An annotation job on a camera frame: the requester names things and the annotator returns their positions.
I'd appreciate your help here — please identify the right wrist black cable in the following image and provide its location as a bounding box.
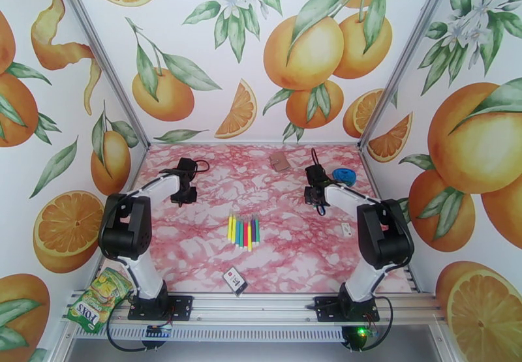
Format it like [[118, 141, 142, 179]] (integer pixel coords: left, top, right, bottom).
[[311, 147, 328, 216]]

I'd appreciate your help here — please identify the black card box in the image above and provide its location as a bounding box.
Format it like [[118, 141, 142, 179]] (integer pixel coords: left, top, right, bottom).
[[223, 266, 249, 297]]

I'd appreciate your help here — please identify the black puck with green light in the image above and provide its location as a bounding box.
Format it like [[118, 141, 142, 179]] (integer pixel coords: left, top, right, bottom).
[[341, 324, 378, 352]]

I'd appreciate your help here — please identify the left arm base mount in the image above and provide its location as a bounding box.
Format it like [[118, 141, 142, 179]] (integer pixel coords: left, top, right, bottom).
[[127, 294, 194, 322]]

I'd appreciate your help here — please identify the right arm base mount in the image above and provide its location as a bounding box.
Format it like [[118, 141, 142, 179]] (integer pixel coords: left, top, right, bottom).
[[314, 296, 380, 323]]

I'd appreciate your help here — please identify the left base black cable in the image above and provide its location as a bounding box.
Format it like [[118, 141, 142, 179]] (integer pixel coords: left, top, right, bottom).
[[105, 307, 164, 353]]

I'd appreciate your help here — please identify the right base black cable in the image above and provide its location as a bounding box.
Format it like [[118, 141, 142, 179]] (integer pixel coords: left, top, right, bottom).
[[360, 295, 394, 352]]

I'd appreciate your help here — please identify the blue lid plastic cup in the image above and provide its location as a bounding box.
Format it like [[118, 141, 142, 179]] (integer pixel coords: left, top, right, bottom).
[[332, 168, 357, 189]]

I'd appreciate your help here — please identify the green yellow candy bag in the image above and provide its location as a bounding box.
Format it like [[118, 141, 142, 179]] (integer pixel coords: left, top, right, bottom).
[[67, 267, 133, 335]]

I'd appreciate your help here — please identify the base black cable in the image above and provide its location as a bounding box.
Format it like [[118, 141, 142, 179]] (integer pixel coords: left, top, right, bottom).
[[360, 295, 394, 352], [105, 307, 164, 353]]

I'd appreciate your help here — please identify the aluminium frame post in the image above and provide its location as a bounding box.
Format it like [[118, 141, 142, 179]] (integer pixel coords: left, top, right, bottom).
[[358, 0, 464, 152], [50, 0, 152, 149]]

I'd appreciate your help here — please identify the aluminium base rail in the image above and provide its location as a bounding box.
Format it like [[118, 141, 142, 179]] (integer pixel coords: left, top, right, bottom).
[[61, 291, 448, 326]]

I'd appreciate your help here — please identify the small circuit board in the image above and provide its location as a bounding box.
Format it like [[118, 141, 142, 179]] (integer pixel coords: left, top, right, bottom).
[[146, 323, 172, 339]]

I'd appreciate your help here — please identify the slotted cable tray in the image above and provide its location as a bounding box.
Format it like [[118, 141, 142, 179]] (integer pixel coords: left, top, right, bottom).
[[73, 325, 348, 343]]

